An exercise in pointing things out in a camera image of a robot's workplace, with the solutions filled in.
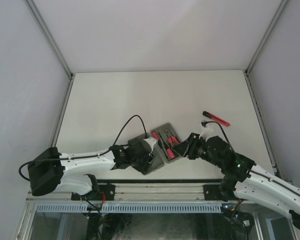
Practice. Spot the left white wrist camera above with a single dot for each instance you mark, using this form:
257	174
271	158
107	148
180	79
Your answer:
152	142

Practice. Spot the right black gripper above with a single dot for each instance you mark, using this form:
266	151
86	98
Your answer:
190	143

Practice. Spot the aluminium frame post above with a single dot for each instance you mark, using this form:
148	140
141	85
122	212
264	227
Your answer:
248	71
42	25

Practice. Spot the red black pliers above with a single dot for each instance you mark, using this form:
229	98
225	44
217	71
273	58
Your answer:
170	139

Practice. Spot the left aluminium frame post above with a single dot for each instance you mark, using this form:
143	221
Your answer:
42	25

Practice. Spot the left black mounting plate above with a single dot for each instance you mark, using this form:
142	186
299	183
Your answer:
106	192

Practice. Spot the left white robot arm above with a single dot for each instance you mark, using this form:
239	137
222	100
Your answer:
53	171

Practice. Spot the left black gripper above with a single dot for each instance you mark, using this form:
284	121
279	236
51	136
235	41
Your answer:
149	159

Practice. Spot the blue slotted cable duct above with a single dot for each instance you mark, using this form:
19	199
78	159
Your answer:
132	208

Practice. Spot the red-handled screwdriver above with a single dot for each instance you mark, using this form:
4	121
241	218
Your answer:
156	136
168	150

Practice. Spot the red black utility knife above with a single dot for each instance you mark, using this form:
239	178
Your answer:
215	118

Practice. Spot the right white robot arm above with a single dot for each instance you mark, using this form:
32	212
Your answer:
243	178

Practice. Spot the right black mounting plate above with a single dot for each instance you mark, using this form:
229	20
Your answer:
213	193

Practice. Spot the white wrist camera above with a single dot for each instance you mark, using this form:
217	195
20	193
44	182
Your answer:
152	142
207	130

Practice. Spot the grey plastic tool case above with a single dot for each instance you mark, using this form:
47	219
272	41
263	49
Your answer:
160	155

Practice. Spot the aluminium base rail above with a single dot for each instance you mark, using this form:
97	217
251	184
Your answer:
159	192

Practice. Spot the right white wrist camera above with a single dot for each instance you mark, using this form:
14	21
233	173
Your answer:
207	130

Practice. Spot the right aluminium frame post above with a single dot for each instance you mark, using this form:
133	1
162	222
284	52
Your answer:
248	71

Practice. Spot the black mounting plate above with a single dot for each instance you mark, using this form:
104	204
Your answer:
213	193
106	192

